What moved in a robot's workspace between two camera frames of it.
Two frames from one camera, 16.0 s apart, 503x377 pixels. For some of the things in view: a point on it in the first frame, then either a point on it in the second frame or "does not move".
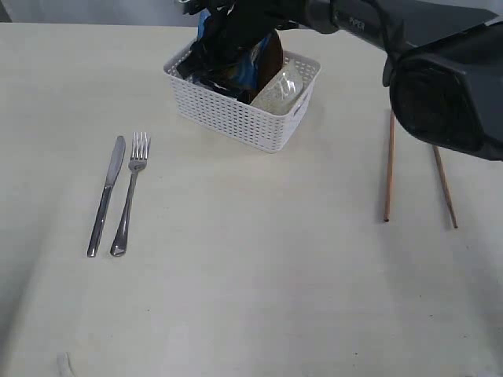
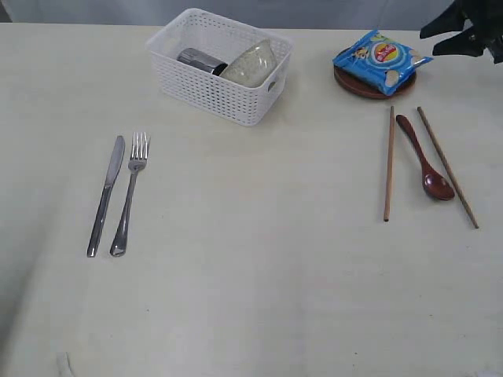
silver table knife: x=102 y=210 does not move
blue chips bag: x=248 y=72 → x=385 y=62
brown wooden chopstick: x=446 y=185 → x=420 y=112
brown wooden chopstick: x=390 y=167 does not move
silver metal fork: x=140 y=148 does not move
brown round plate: x=269 y=61 → x=361 y=87
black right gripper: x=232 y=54 → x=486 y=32
